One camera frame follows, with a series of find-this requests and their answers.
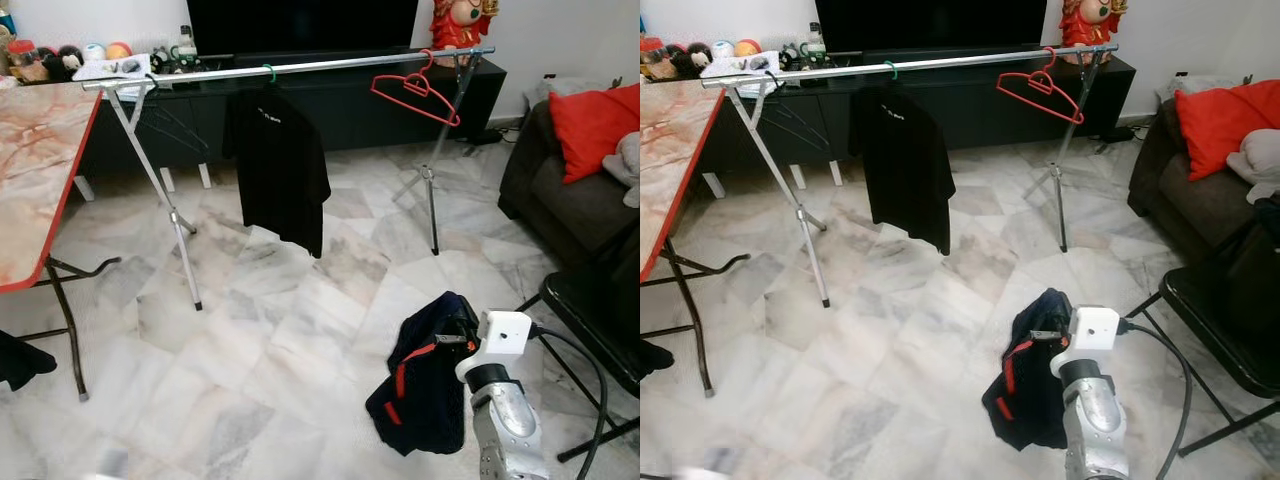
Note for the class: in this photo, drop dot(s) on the white paper sheet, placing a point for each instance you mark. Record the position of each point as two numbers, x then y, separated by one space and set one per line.
110 70
735 68

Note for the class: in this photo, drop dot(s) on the clear bottle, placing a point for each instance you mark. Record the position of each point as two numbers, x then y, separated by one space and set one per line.
814 42
186 45

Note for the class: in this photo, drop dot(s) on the red cushion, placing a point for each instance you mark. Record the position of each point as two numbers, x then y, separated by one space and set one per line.
595 130
1225 125

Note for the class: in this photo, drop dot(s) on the black fabric piece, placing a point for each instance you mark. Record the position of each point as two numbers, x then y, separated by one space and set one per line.
20 360
655 358

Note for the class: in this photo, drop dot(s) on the side table with lace cloth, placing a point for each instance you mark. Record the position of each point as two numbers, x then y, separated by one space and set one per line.
1195 90
555 92

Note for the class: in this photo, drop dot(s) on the silver metal clothes rack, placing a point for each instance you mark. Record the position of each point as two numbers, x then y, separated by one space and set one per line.
300 67
930 64

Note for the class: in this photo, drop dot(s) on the black TV cabinet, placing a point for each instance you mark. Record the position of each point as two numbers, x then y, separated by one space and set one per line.
980 125
350 125

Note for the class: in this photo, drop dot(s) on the jar with red lid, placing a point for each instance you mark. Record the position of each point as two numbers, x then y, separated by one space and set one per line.
652 58
22 62

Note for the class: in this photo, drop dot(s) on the orange ball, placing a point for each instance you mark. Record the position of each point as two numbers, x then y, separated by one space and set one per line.
748 48
118 51

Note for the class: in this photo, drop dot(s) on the navy garment with red trim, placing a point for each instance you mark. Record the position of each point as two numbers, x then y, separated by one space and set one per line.
1030 400
430 400

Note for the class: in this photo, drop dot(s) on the grey seal plush toy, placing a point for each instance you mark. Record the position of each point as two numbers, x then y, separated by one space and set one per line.
1260 160
628 160

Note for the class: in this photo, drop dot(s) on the dark brown fabric sofa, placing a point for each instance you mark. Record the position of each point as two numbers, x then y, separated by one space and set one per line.
570 210
1190 210

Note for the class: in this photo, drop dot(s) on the black shirt with red collar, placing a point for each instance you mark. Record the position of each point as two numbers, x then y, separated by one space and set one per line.
905 170
280 170

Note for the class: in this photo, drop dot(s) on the green plastic hanger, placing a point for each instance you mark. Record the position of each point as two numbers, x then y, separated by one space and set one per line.
892 68
270 72

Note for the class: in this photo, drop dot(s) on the black flat television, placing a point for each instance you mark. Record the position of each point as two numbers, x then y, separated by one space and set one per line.
930 25
300 25

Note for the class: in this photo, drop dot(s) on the black folding chair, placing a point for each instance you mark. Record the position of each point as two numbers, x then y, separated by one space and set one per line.
600 310
1230 300

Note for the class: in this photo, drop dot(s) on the red laughing Buddha statue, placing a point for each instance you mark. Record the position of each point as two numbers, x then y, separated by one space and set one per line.
1092 25
460 25

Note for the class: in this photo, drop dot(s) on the white ball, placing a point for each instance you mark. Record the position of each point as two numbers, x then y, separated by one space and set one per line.
723 49
93 51

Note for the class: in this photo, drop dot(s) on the black plush toy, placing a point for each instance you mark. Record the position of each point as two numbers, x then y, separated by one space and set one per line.
690 60
62 62

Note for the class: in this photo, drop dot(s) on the marble pattern folding table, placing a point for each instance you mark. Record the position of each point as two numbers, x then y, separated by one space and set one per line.
35 170
670 150

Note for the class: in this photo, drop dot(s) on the red plastic hanger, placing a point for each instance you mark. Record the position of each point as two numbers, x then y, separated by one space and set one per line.
1040 102
415 106

